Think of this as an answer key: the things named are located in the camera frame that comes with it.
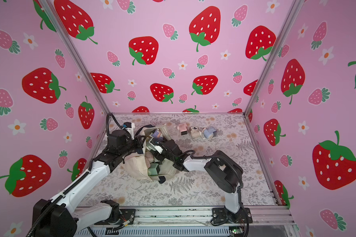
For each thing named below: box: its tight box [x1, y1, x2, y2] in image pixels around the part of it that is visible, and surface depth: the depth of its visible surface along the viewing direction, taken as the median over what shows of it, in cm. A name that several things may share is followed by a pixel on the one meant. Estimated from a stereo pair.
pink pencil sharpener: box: [177, 122, 188, 136], surface depth 109 cm
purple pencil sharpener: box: [151, 128, 164, 141], surface depth 92 cm
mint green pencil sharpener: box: [147, 162, 161, 176], surface depth 85 cm
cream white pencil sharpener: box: [189, 126, 202, 139], surface depth 106 cm
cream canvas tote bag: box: [122, 124, 177, 181], surface depth 82 cm
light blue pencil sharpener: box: [203, 125, 217, 139], surface depth 106 cm
